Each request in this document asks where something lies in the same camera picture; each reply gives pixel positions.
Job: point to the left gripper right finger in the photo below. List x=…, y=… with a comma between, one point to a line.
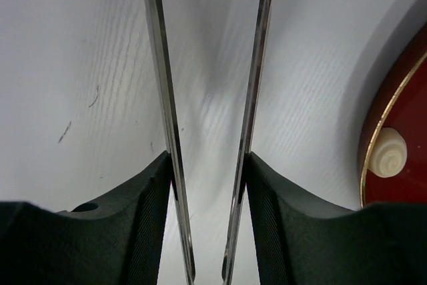
x=303, y=239

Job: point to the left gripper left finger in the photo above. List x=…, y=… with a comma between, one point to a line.
x=114, y=239

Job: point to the metal serving tongs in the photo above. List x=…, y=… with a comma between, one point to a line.
x=159, y=48

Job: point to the white oval chocolate on tray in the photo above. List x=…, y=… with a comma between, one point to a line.
x=389, y=154

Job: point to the red round tray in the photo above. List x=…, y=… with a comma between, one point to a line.
x=400, y=103

